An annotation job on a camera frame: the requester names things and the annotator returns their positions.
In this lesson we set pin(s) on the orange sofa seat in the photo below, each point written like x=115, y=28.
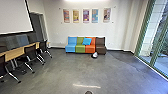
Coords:
x=90, y=49

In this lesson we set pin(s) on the blue square cushion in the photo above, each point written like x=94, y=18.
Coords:
x=87, y=41

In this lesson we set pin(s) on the black sled base chair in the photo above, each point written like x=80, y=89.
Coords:
x=43, y=46
x=3, y=65

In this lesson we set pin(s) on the dark open doorway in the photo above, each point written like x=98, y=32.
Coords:
x=36, y=26

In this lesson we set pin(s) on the long wooden table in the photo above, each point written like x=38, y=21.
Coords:
x=13, y=52

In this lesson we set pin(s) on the purple wall poster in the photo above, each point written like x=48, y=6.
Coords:
x=86, y=15

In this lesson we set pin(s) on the teal wall poster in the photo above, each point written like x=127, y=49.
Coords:
x=95, y=15

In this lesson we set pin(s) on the pink wall poster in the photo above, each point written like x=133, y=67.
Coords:
x=107, y=14

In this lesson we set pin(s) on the yellow wall poster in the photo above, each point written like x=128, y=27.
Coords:
x=76, y=16

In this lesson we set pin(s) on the blue sofa seat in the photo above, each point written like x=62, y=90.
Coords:
x=70, y=48

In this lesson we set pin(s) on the translucent grey trash bag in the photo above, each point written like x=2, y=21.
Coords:
x=95, y=55

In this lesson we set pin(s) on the white projector screen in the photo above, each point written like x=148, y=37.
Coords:
x=13, y=15

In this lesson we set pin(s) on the orange wall poster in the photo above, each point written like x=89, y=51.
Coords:
x=66, y=15

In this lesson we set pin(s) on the dark grey table divider panel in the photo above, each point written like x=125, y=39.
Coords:
x=16, y=40

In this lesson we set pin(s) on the brown sofa seat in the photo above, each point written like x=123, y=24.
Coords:
x=101, y=46

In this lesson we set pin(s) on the green sofa seat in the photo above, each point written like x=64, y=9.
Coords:
x=80, y=49

